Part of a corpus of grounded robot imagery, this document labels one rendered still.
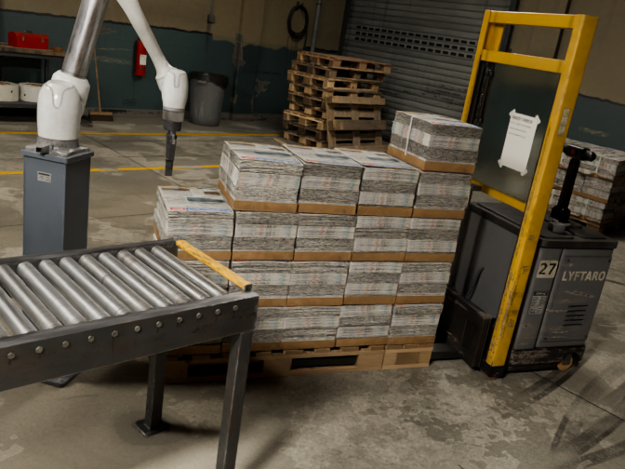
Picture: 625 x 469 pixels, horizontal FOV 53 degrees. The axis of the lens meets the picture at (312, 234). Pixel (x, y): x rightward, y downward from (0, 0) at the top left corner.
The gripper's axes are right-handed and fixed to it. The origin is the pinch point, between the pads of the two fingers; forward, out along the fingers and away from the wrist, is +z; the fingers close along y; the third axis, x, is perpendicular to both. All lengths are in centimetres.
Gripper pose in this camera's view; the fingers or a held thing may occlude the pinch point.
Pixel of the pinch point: (168, 167)
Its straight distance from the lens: 281.6
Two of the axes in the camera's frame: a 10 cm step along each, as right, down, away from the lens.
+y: -3.5, -3.4, 8.7
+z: -1.5, 9.4, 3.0
